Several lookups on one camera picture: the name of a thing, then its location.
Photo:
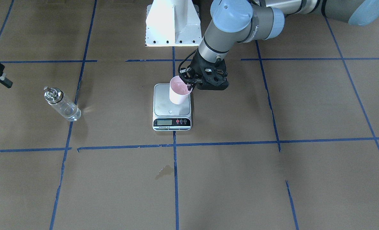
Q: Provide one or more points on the black gripper body screen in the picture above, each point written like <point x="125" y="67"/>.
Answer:
<point x="197" y="67"/>

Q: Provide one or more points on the black gripper finger cup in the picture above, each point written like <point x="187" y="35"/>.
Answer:
<point x="189" y="76"/>

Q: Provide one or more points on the clear glass sauce bottle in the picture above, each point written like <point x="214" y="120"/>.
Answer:
<point x="62" y="103"/>

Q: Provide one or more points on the white digital kitchen scale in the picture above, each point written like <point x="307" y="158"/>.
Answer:
<point x="168" y="116"/>

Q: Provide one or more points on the blue tape grid lines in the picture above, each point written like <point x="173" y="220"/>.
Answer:
<point x="293" y="143"/>

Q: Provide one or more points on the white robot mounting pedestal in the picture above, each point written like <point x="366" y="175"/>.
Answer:
<point x="173" y="23"/>

